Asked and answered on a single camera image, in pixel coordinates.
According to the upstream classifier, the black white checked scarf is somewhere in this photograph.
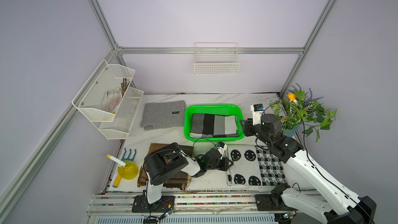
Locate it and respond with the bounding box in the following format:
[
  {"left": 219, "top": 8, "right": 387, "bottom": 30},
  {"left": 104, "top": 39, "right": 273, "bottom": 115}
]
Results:
[{"left": 189, "top": 113, "right": 239, "bottom": 139}]

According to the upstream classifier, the smiley face scarf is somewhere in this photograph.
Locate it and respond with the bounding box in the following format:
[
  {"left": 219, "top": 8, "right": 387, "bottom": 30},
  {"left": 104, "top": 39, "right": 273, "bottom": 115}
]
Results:
[{"left": 227, "top": 145, "right": 288, "bottom": 187}]

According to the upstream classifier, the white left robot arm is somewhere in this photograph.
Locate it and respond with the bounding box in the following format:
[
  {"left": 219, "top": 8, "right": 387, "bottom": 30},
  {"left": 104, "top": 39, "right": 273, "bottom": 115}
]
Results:
[{"left": 143, "top": 142, "right": 234, "bottom": 205}]

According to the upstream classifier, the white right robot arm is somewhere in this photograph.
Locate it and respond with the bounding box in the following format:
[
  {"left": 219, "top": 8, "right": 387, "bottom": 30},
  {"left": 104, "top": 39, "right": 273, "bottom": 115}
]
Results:
[{"left": 240, "top": 114, "right": 377, "bottom": 224}]

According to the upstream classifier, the green plastic basket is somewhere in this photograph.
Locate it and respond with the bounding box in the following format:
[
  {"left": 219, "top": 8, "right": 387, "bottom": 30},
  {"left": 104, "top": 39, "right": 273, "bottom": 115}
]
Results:
[{"left": 183, "top": 104, "right": 244, "bottom": 142}]

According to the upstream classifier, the grey folded scarf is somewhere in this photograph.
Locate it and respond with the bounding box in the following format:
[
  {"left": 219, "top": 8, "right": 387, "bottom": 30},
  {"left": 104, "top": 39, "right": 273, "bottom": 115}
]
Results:
[{"left": 140, "top": 101, "right": 186, "bottom": 131}]

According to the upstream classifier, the artificial plant in blue vase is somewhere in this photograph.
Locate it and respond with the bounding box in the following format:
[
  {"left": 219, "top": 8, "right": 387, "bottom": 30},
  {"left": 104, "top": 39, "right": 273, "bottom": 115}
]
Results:
[{"left": 269, "top": 84, "right": 337, "bottom": 141}]

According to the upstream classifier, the yellow spray bottle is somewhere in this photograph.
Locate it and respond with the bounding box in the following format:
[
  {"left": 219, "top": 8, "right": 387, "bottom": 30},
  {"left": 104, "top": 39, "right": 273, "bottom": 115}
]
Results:
[{"left": 107, "top": 155, "right": 139, "bottom": 188}]

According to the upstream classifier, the blue plastic rake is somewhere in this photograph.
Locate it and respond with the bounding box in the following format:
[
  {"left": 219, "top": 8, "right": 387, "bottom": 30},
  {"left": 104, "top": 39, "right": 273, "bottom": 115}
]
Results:
[{"left": 121, "top": 148, "right": 137, "bottom": 162}]

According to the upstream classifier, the white glove in shelf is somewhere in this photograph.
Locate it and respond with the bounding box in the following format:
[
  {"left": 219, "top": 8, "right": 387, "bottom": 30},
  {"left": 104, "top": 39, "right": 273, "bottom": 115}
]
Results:
[{"left": 102, "top": 88, "right": 122, "bottom": 114}]

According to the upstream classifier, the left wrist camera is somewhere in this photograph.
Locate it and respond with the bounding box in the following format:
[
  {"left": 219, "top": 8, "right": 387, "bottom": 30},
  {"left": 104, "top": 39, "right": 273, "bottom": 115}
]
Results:
[{"left": 216, "top": 142, "right": 228, "bottom": 158}]

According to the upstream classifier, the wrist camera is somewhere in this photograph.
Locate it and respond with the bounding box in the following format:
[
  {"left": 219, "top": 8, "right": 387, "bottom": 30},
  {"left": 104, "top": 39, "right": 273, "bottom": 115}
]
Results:
[
  {"left": 216, "top": 142, "right": 228, "bottom": 158},
  {"left": 250, "top": 104, "right": 264, "bottom": 125}
]

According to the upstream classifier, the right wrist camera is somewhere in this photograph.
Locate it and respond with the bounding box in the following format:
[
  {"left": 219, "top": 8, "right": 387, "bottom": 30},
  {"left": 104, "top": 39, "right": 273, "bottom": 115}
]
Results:
[{"left": 250, "top": 104, "right": 264, "bottom": 125}]

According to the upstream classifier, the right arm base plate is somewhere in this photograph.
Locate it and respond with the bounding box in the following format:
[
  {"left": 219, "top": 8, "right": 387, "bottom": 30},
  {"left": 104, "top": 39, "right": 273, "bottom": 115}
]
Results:
[{"left": 255, "top": 195, "right": 295, "bottom": 212}]

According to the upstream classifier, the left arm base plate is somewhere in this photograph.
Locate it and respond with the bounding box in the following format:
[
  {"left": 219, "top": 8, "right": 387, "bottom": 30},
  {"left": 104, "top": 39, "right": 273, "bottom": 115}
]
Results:
[{"left": 132, "top": 195, "right": 175, "bottom": 213}]

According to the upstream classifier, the small white wire basket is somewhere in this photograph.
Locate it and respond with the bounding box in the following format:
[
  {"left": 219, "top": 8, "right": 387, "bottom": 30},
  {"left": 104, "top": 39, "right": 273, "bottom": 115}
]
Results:
[{"left": 194, "top": 43, "right": 240, "bottom": 75}]

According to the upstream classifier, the white wire wall shelf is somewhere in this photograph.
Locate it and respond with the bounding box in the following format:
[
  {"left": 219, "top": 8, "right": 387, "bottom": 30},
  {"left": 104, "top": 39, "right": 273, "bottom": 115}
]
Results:
[{"left": 72, "top": 60, "right": 144, "bottom": 140}]

